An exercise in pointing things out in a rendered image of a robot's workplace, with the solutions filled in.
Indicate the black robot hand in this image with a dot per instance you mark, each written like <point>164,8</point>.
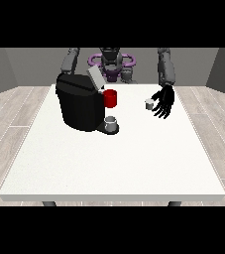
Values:
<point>165,99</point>

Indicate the small grey coffee pod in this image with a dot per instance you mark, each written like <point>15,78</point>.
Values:
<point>149,104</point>

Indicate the red pod holder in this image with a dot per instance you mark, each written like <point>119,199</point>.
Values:
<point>110,98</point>

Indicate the pale grey machine lid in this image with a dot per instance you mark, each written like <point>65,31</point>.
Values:
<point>96,76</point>

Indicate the black coffee machine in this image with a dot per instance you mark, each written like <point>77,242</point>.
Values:
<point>79,102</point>

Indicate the small grey cup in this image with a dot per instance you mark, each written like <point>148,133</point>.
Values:
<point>111,123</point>

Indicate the grey robot trunk purple rings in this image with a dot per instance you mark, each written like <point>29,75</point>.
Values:
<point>110,63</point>

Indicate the dark table leg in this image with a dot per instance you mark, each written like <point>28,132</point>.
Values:
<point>49,203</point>
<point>174,203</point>

